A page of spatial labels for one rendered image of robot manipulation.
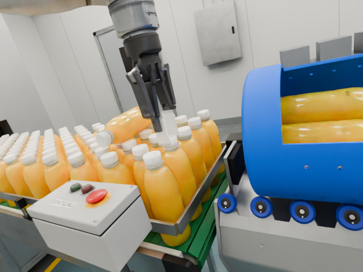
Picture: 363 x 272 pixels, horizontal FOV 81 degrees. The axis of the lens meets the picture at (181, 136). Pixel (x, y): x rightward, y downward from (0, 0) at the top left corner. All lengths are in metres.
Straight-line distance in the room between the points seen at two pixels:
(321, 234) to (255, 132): 0.24
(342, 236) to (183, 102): 3.75
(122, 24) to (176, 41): 3.55
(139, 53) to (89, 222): 0.31
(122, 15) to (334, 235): 0.56
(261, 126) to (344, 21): 3.58
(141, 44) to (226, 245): 0.48
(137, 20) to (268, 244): 0.52
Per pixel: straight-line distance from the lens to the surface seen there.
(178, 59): 3.99
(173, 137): 0.49
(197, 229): 0.57
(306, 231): 0.51
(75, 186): 0.47
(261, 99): 0.39
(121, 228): 0.38
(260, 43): 3.76
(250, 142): 0.38
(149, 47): 0.45
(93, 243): 0.39
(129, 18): 0.45
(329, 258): 0.53
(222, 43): 3.58
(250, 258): 0.56
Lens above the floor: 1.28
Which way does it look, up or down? 19 degrees down
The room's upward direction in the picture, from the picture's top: 15 degrees counter-clockwise
